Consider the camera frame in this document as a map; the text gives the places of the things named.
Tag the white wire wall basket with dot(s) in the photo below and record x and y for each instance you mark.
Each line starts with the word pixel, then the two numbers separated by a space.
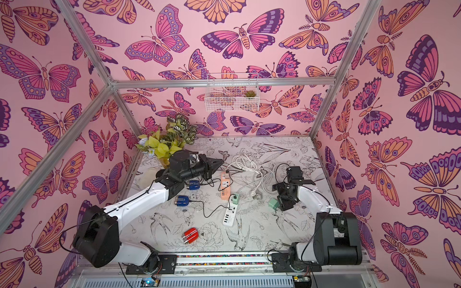
pixel 226 92

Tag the amber glass vase with plants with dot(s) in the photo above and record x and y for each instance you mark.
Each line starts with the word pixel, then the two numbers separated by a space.
pixel 163 145

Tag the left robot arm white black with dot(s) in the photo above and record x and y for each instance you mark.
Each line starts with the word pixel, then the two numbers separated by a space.
pixel 98 236

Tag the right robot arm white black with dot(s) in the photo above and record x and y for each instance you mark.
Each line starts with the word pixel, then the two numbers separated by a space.
pixel 335 239

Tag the orange power strip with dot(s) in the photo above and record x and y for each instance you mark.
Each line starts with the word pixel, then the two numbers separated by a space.
pixel 224 189

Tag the aluminium cage frame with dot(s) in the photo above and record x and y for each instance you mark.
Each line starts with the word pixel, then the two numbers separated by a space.
pixel 28 187

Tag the small green succulent plant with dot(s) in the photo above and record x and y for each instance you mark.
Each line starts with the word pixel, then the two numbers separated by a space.
pixel 250 94

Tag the green charger adapter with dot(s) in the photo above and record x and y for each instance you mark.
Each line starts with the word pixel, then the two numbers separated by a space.
pixel 273 204
pixel 235 198

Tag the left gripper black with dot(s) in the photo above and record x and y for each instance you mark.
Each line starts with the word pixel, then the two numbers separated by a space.
pixel 207 167

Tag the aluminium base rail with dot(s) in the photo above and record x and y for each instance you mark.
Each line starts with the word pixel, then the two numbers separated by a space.
pixel 225 270

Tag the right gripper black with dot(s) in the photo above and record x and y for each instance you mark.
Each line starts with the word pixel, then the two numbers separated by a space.
pixel 293 180

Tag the white power strip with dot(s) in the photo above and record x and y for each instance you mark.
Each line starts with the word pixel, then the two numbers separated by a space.
pixel 230 214

